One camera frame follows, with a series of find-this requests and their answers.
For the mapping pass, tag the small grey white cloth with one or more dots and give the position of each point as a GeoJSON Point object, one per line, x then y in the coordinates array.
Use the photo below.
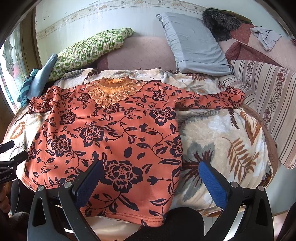
{"type": "Point", "coordinates": [266, 37]}

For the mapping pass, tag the stained glass window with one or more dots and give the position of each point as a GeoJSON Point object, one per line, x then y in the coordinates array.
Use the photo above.
{"type": "Point", "coordinates": [13, 72]}

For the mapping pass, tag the mauve quilted bed sheet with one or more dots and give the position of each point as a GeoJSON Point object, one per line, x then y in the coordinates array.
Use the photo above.
{"type": "Point", "coordinates": [139, 53]}

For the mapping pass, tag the striped floral folded quilt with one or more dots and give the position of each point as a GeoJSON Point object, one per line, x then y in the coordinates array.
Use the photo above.
{"type": "Point", "coordinates": [270, 91]}

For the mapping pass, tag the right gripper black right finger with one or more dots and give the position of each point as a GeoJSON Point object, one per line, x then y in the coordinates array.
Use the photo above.
{"type": "Point", "coordinates": [257, 220]}

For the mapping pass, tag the pink maroon patchwork quilt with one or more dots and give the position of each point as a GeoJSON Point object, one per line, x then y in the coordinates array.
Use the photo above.
{"type": "Point", "coordinates": [243, 45]}

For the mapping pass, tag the light blue grey pillow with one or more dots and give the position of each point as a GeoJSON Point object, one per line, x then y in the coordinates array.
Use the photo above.
{"type": "Point", "coordinates": [194, 48]}

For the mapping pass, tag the green white patterned pillow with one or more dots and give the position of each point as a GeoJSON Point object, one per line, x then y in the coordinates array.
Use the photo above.
{"type": "Point", "coordinates": [88, 51]}

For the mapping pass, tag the person's left hand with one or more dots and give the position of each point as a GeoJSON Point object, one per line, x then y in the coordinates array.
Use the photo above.
{"type": "Point", "coordinates": [4, 201]}

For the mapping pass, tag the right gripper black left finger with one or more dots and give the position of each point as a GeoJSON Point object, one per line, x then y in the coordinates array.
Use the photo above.
{"type": "Point", "coordinates": [44, 222]}

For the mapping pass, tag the black fuzzy cushion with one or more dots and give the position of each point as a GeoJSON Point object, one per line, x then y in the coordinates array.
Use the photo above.
{"type": "Point", "coordinates": [220, 23]}

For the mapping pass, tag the teal striped sock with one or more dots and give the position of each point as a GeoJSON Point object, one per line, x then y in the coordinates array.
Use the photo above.
{"type": "Point", "coordinates": [22, 98]}

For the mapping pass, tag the light blue folded garment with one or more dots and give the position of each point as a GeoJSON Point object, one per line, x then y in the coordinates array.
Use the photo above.
{"type": "Point", "coordinates": [40, 79]}

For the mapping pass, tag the orange floral blouse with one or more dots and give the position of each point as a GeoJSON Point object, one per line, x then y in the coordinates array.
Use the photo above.
{"type": "Point", "coordinates": [130, 127]}

